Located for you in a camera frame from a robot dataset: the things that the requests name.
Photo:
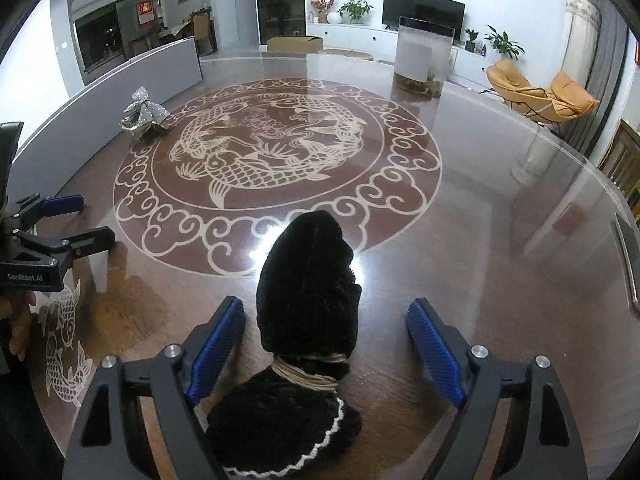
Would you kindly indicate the round rattan mat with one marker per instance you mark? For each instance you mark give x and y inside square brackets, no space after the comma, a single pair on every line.
[346,54]

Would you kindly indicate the black flat television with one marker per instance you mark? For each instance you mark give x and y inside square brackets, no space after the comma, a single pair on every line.
[425,5]

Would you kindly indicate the white television cabinet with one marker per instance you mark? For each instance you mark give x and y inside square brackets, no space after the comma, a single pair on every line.
[360,37]

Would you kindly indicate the person's left hand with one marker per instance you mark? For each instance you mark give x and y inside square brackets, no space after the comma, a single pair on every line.
[22,325]

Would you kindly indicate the bushy green potted plant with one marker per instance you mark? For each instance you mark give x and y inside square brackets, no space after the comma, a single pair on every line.
[356,10]

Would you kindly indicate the large-leaf green potted plant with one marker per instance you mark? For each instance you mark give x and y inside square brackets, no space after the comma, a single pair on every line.
[505,42]

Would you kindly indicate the flower vase with red blooms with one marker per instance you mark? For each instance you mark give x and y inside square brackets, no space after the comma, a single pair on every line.
[324,9]

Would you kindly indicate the white covered floor air conditioner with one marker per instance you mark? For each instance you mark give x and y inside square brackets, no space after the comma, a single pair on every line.
[580,25]

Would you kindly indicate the red paper decoration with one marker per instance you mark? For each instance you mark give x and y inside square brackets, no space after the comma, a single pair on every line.
[146,14]

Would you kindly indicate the yellow lounge chair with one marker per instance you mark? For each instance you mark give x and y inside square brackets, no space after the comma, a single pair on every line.
[520,92]

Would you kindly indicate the brown patterned desktop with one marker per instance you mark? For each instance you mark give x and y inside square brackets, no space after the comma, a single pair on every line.
[475,210]

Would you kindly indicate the red wall hanging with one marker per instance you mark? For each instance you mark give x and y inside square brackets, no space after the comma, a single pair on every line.
[637,52]

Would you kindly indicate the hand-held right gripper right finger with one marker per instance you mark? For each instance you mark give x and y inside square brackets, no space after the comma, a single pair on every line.
[435,355]

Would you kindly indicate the wooden dining chair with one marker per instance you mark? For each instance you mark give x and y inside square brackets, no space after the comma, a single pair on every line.
[204,32]

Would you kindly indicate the grey curtain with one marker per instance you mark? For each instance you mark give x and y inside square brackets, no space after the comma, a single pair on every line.
[607,90]

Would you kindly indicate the dark glass sliding door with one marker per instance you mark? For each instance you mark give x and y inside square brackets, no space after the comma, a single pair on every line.
[95,40]

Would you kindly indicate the beige twine wrap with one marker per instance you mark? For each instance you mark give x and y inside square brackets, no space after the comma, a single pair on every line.
[305,372]

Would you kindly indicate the grey partition wall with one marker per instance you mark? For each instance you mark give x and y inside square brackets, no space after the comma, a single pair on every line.
[100,100]

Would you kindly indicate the silver sequin bow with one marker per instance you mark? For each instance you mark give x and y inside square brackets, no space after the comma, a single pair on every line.
[142,115]

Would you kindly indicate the cardboard box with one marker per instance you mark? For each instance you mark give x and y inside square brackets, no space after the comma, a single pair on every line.
[295,43]

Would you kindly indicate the dark glass display cabinet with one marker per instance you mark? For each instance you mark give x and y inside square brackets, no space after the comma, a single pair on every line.
[280,0]

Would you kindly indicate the small green potted plant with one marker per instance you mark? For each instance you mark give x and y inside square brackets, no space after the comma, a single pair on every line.
[471,40]

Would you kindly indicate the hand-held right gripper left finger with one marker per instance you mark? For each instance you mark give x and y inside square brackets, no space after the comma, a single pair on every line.
[215,350]

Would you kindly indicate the person's left forearm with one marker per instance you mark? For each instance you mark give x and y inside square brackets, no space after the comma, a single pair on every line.
[20,410]

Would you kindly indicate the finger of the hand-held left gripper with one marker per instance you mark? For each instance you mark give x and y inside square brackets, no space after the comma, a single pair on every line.
[85,240]
[62,204]

